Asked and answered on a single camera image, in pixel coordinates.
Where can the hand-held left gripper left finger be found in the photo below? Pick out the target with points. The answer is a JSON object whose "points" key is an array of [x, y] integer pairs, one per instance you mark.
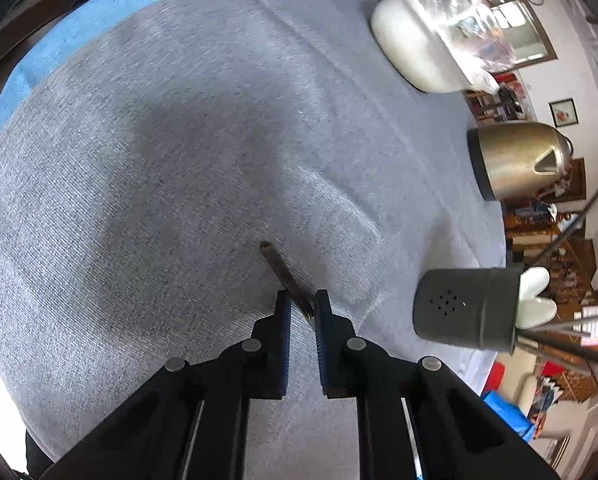
{"points": [[281, 340]]}

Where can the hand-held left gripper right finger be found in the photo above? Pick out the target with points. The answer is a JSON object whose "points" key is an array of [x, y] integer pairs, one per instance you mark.
{"points": [[324, 345]]}

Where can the dark chopstick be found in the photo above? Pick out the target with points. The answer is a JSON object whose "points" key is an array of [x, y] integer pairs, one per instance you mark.
{"points": [[571, 226], [564, 323], [279, 265], [589, 202], [569, 352]]}

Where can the dark green utensil holder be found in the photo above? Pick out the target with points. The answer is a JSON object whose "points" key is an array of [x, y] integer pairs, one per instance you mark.
{"points": [[469, 305]]}

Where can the white plastic spoon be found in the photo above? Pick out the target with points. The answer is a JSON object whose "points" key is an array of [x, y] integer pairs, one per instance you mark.
{"points": [[534, 280], [536, 312]]}

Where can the red child chair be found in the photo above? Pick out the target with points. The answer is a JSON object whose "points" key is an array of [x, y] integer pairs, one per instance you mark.
{"points": [[494, 377]]}

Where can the grey tablecloth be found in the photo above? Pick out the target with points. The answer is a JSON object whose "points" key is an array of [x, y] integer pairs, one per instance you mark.
{"points": [[179, 160]]}

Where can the brass coloured electric kettle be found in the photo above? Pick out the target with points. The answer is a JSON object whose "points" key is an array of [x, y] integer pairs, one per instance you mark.
{"points": [[519, 165]]}

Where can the white bowl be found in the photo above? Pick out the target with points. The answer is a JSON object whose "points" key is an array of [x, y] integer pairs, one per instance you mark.
{"points": [[414, 45]]}

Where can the clear plastic bag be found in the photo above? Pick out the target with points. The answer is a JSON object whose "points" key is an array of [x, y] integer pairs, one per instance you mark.
{"points": [[459, 10]]}

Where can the blue table cover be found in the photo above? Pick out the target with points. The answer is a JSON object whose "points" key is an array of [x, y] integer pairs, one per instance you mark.
{"points": [[54, 45]]}

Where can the framed wall picture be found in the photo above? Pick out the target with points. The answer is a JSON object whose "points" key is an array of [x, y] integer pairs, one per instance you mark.
{"points": [[563, 112]]}

